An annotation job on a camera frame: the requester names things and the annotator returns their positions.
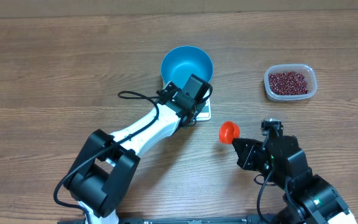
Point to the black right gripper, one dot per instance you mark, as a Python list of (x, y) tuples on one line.
[(246, 154)]

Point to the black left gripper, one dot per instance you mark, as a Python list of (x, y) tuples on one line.
[(200, 107)]

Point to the red measuring scoop blue handle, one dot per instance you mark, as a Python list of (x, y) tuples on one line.
[(228, 132)]

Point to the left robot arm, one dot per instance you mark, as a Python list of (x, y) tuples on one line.
[(101, 174)]

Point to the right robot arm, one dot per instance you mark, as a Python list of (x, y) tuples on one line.
[(309, 198)]

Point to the white kitchen scale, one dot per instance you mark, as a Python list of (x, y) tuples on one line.
[(205, 114)]

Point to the blue bowl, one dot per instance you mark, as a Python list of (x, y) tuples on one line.
[(183, 61)]

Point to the clear plastic container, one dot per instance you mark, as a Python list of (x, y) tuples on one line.
[(306, 70)]

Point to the red beans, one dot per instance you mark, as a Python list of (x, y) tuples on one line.
[(288, 83)]

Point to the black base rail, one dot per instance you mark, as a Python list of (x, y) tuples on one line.
[(185, 220)]

